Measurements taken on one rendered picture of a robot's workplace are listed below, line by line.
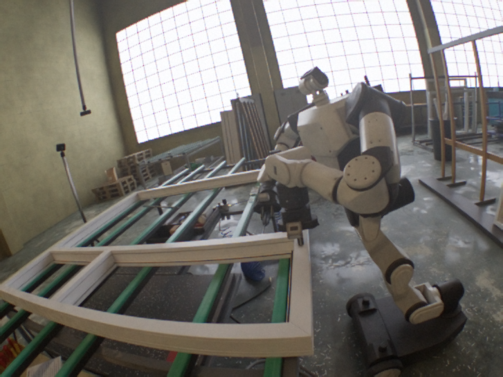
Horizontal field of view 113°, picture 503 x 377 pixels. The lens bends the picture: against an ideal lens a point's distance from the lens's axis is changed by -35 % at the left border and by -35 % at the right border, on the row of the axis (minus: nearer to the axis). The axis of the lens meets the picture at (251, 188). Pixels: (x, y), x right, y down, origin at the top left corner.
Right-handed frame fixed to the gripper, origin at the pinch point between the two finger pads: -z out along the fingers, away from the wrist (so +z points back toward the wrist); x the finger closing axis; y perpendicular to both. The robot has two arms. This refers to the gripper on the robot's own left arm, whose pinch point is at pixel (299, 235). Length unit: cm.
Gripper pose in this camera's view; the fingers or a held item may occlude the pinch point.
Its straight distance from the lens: 78.9
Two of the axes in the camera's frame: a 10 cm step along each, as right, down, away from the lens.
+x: -9.6, 1.5, 2.2
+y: -1.6, 3.2, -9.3
